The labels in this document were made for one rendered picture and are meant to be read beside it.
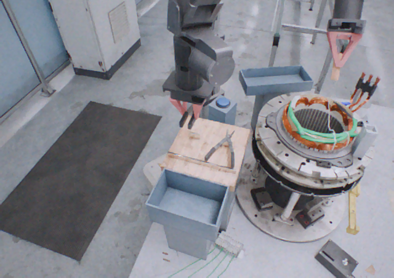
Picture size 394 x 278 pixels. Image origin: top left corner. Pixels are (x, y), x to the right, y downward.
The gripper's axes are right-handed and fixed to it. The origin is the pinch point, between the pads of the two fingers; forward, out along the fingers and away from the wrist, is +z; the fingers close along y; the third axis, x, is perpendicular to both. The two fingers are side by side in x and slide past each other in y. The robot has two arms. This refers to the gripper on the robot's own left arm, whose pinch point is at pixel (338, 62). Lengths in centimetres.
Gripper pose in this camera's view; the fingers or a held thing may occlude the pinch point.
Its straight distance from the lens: 66.9
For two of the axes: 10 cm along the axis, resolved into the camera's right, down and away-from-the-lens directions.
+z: -0.1, 9.3, 3.6
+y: 3.6, -3.3, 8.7
